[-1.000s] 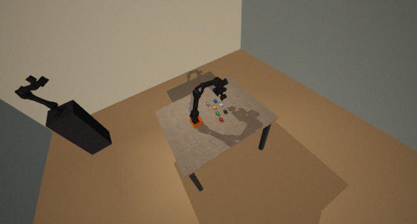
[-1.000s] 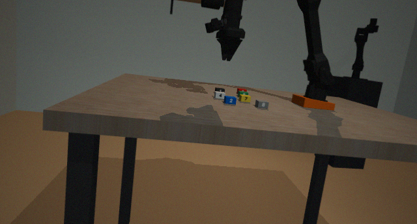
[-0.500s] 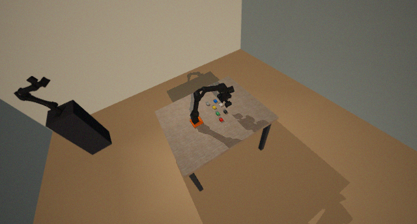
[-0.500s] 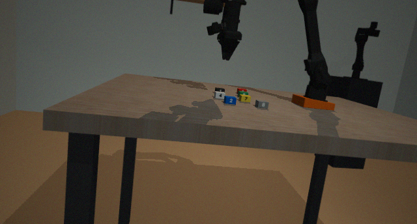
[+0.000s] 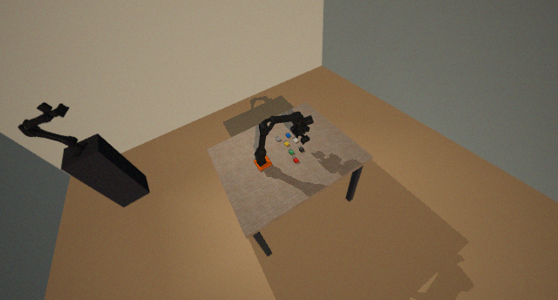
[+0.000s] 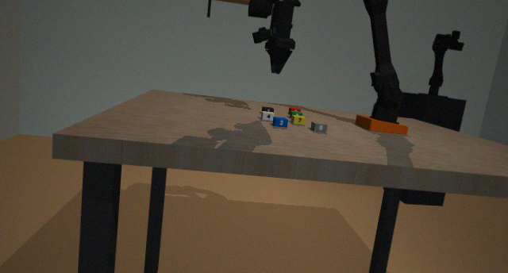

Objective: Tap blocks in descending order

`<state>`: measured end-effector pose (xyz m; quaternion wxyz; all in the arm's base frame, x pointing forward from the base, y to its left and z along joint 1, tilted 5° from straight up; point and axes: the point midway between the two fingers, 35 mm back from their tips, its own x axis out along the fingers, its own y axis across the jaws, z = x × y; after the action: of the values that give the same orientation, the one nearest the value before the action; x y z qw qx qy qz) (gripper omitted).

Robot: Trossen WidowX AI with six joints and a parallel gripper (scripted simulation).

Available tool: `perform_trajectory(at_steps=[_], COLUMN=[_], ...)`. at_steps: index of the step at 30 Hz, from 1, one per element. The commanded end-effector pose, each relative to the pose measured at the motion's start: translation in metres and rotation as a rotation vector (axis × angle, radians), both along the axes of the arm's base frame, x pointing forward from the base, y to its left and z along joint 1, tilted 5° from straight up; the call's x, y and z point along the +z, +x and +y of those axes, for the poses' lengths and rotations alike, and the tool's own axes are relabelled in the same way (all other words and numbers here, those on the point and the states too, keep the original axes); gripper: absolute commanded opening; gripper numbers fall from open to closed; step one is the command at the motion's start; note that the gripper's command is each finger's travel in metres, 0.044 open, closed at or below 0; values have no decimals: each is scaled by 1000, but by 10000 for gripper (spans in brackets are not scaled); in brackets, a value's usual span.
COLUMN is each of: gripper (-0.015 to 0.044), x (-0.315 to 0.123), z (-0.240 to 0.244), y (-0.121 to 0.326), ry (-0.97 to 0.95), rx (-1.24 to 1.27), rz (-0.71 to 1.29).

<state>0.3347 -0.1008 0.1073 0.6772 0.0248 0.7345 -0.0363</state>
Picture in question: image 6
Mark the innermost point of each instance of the blue block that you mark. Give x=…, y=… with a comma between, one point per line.
x=280, y=121

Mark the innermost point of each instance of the yellow block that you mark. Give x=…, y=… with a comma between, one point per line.
x=298, y=120

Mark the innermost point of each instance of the green block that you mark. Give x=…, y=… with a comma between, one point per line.
x=295, y=113

